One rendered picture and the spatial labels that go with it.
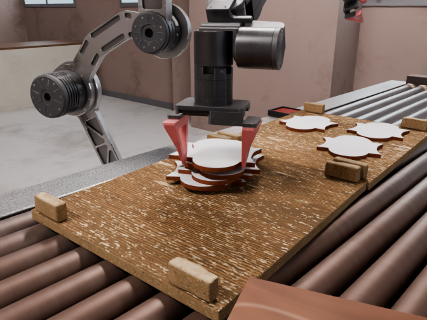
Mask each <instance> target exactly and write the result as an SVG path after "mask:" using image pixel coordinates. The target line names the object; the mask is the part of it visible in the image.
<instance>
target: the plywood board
mask: <svg viewBox="0 0 427 320"><path fill-rule="evenodd" d="M227 320H427V317H422V316H417V315H413V314H408V313H405V312H400V311H397V310H391V309H387V308H383V307H378V306H375V305H370V304H366V303H361V302H356V301H353V300H348V299H345V298H339V297H334V296H331V295H326V294H323V293H317V292H314V291H309V290H304V289H301V288H296V287H293V286H287V285H284V284H279V283H274V282H271V281H265V280H262V279H257V278H254V277H249V278H248V280H247V282H246V284H245V286H244V288H243V290H242V292H241V294H240V296H239V297H238V299H237V301H236V303H235V305H234V307H233V309H232V311H231V313H230V315H229V317H228V319H227Z"/></svg>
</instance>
